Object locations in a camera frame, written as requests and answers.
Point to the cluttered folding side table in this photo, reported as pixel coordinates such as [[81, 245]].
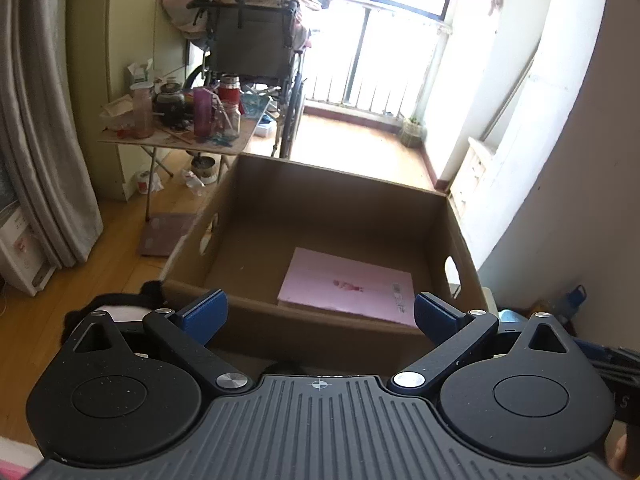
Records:
[[165, 138]]

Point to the purple plastic bottle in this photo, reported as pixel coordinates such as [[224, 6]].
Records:
[[203, 113]]

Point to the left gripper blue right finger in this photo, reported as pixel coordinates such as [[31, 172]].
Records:
[[436, 319]]

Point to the dark glass teapot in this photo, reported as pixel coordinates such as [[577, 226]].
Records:
[[170, 105]]

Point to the potted plant by window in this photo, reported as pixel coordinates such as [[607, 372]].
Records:
[[412, 133]]

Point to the beige curtain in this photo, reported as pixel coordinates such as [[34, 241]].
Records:
[[39, 141]]

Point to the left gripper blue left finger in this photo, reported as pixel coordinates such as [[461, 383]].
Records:
[[204, 316]]

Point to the black wheelchair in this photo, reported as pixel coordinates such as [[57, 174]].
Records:
[[259, 42]]

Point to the plush doll black hair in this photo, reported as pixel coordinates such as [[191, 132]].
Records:
[[122, 306]]

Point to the white water dispenser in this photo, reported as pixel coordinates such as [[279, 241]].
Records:
[[24, 265]]

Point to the pink plastic tumbler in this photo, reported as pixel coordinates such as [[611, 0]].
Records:
[[142, 106]]

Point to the red thermos bottle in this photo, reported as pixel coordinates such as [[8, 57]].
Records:
[[229, 92]]

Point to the pink paper booklet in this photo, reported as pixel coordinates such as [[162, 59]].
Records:
[[332, 283]]

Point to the person right hand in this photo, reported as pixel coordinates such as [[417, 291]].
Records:
[[619, 458]]

